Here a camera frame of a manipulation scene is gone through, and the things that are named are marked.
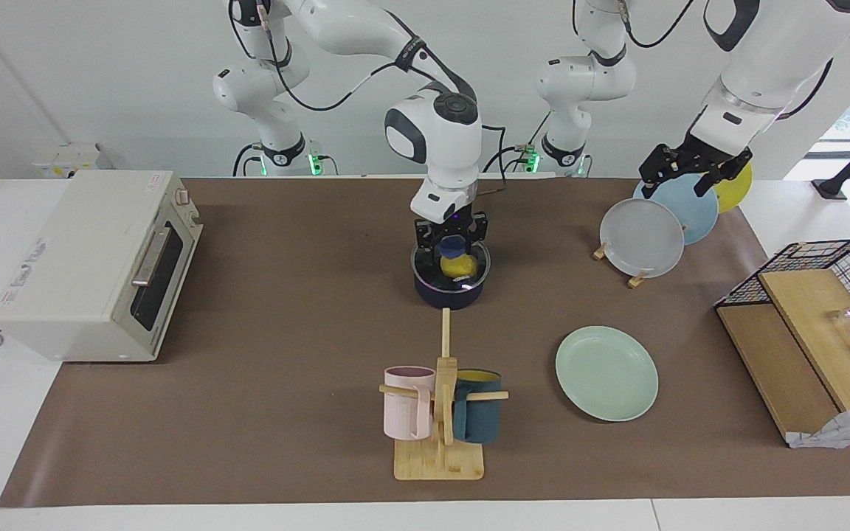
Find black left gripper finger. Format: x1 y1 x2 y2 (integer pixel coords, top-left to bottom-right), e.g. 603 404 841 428
638 151 671 201
694 168 725 198

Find glass lid with blue knob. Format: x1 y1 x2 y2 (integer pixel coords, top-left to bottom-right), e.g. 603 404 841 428
412 236 491 290

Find yellow potato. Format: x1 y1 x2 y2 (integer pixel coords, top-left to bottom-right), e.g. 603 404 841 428
440 254 479 283

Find yellow plate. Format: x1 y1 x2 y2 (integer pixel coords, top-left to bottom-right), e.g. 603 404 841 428
713 161 753 213

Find light blue plate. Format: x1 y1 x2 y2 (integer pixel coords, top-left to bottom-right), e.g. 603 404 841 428
633 173 719 246

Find grey plate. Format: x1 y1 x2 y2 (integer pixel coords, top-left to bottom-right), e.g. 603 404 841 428
600 198 685 279

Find wooden plate rack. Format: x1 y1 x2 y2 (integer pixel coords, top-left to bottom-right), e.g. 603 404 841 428
592 221 652 288

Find light green plate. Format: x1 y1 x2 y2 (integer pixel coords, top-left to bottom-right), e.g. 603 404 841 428
556 326 659 423

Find pink mug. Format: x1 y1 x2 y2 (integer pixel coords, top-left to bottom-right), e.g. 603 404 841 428
384 366 437 440

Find dark teal mug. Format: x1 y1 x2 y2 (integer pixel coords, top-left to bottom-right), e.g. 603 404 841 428
453 369 503 444

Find wooden shelf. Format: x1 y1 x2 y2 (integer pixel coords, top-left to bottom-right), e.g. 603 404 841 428
716 269 850 443

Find wooden mug tree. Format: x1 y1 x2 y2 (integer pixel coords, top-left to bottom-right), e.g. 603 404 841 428
379 308 508 481

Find brown table mat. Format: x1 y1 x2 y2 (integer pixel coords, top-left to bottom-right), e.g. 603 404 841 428
0 177 850 508

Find grey patterned plastic bag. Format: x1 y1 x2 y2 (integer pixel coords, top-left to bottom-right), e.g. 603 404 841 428
787 402 850 449

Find beige toaster oven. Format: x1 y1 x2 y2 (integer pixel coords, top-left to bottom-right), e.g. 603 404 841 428
0 171 203 362

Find black pot with blue handle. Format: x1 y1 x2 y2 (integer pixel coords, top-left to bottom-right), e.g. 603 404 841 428
412 242 492 310

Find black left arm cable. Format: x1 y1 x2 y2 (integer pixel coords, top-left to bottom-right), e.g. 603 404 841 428
613 0 837 120

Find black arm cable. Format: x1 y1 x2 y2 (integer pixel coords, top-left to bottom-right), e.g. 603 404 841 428
613 0 837 120
227 0 508 194

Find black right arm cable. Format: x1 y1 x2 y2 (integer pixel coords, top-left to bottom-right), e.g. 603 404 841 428
227 0 508 194

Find white wall outlet box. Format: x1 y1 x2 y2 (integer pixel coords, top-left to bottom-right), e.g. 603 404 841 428
32 142 113 178

